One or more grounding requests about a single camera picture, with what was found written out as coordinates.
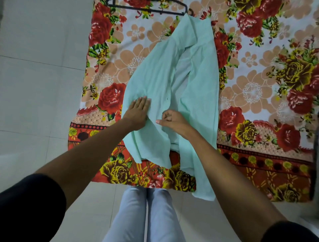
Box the person's left forearm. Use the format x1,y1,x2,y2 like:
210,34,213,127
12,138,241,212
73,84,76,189
35,119,133,210

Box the black hanger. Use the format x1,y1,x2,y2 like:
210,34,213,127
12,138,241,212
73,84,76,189
105,0,189,16

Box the mint green shirt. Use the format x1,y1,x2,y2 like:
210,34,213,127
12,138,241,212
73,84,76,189
121,13,220,202

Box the person's left hand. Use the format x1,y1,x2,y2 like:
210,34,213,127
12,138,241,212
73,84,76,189
122,96,152,132

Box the red floral bedsheet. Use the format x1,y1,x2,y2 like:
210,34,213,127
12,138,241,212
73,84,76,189
67,0,319,203

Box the person's right forearm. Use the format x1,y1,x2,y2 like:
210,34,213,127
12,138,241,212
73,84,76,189
184,129,287,242

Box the light blue jeans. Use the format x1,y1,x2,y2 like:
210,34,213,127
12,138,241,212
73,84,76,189
102,186,186,242

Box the person's right hand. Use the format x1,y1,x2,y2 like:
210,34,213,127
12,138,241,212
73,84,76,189
155,109,193,139

